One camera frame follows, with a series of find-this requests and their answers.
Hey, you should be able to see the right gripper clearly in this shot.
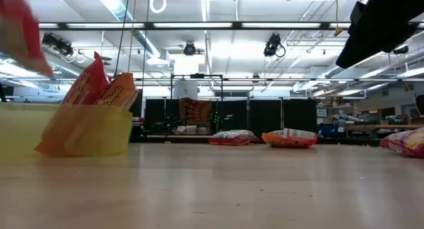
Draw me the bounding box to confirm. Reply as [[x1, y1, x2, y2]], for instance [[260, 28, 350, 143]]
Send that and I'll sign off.
[[335, 0, 424, 69]]

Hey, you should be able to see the red yellow ramen pack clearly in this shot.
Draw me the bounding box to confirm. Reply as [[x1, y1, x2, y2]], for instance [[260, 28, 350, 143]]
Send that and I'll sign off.
[[379, 127, 424, 158]]

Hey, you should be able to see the red white ramen pack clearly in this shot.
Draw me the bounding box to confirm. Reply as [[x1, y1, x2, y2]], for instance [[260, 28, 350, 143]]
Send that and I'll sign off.
[[0, 0, 54, 77], [208, 129, 260, 146]]

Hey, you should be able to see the orange spicy chicken noodle pack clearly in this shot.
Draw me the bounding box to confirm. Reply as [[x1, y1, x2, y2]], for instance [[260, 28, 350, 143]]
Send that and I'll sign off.
[[34, 51, 111, 156]]

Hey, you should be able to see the wooden workbench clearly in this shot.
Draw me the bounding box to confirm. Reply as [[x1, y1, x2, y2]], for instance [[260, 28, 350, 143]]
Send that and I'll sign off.
[[344, 124, 424, 130]]

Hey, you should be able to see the blue storage container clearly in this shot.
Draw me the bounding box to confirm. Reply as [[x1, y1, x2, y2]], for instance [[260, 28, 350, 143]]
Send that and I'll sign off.
[[317, 122, 345, 139]]

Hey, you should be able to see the black round ceiling fixture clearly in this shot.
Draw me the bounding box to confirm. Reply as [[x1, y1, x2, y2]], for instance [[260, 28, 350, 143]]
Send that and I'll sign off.
[[183, 42, 197, 56]]

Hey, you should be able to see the orange mandala tapestry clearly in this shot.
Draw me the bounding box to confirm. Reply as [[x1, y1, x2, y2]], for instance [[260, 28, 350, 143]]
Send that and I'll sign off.
[[178, 97, 213, 126]]

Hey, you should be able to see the black ceiling spotlight cluster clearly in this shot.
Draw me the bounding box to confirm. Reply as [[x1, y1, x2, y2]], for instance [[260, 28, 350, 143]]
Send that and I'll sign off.
[[41, 32, 74, 57]]

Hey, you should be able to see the yellow translucent bin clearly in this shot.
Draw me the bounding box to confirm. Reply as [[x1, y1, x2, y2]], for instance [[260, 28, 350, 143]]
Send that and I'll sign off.
[[0, 102, 133, 158]]

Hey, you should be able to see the yellow hanging cord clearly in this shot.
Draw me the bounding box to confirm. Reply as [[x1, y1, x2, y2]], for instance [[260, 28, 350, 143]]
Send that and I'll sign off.
[[333, 0, 344, 37]]

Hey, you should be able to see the silver ventilation duct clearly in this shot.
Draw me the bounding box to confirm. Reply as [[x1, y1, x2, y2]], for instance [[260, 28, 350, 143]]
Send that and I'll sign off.
[[99, 0, 160, 58], [324, 36, 424, 79]]

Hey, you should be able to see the black overhead camera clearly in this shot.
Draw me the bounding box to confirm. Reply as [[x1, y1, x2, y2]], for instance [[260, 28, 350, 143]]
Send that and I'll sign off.
[[264, 32, 286, 58]]

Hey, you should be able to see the black table frame rail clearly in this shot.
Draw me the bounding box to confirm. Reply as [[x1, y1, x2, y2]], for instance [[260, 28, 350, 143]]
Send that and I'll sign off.
[[131, 135, 424, 148]]

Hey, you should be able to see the black partition wall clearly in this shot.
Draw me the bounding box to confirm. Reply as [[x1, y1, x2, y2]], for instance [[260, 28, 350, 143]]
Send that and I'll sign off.
[[131, 98, 317, 139]]

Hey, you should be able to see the black metal frame stand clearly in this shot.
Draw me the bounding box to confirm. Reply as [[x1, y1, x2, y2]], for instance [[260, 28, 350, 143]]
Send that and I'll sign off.
[[170, 73, 223, 101]]

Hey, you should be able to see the white cable loop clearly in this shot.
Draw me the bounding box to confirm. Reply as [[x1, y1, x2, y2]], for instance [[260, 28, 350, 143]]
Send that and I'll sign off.
[[148, 0, 168, 14]]

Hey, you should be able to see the black overhead frame beam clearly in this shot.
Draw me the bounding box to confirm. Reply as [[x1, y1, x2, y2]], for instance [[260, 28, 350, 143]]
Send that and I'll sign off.
[[38, 21, 355, 31]]

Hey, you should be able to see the black hanging cable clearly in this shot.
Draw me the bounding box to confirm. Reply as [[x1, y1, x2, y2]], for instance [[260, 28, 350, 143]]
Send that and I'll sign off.
[[113, 0, 131, 78]]

